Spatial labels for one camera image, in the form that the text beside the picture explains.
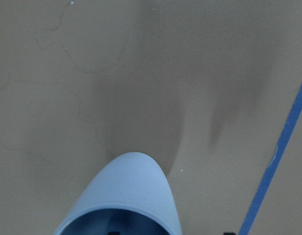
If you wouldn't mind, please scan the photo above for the light blue plastic cup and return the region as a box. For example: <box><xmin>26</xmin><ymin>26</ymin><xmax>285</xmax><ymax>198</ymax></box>
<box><xmin>55</xmin><ymin>152</ymin><xmax>182</xmax><ymax>235</ymax></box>

